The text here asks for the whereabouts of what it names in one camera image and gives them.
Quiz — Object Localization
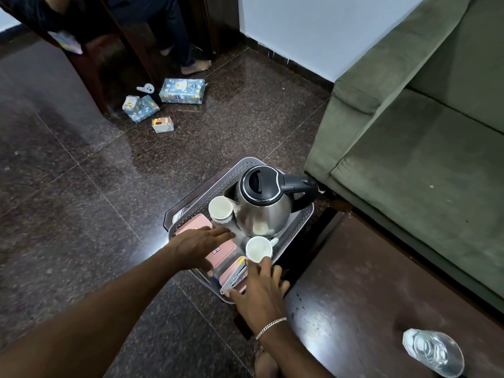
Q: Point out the person's right hand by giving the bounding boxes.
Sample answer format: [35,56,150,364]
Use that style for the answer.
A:
[229,256,291,336]

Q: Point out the person's left hand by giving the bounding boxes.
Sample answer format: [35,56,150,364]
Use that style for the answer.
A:
[169,227,236,272]

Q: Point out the person's right forearm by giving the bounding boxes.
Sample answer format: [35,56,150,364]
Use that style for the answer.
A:
[257,320,335,378]

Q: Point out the person's left forearm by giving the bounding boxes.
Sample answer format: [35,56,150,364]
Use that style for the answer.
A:
[0,242,182,378]

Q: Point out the silver metal tongs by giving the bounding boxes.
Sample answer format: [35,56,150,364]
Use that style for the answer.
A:
[219,265,249,296]

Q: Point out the pink lidded container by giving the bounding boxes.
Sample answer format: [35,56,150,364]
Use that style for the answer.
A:
[175,213,213,237]
[218,256,249,296]
[208,240,238,271]

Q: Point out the white paper cup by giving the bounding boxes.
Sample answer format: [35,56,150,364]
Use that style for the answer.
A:
[245,236,273,264]
[208,196,234,225]

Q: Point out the grey plastic tray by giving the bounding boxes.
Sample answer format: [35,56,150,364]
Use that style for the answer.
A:
[163,156,316,305]

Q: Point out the steel electric kettle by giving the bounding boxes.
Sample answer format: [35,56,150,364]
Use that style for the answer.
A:
[232,165,320,239]

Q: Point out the dark wooden table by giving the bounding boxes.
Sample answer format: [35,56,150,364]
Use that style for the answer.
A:
[235,201,504,378]

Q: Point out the small white cardboard box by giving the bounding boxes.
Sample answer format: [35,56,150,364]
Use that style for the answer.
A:
[151,116,175,134]

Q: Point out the large blue patterned gift box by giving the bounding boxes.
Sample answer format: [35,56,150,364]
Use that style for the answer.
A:
[159,78,206,105]

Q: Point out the small blue patterned gift box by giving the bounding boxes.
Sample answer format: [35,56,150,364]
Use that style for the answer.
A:
[122,94,161,124]

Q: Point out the clear plastic water bottle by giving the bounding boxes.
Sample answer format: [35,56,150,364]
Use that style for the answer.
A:
[402,328,465,378]

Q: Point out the green fabric sofa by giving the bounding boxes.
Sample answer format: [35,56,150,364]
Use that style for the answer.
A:
[304,0,504,324]

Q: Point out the dark wooden door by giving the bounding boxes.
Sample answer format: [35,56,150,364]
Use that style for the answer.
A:
[177,0,241,56]

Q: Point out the dark wooden chair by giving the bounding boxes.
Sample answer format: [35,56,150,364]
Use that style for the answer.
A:
[0,0,162,115]

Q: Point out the blue patterned wrapping paper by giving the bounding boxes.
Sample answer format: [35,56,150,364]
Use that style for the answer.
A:
[48,30,83,56]

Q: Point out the silver chain bracelet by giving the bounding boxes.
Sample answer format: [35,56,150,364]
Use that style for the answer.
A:
[255,317,287,340]

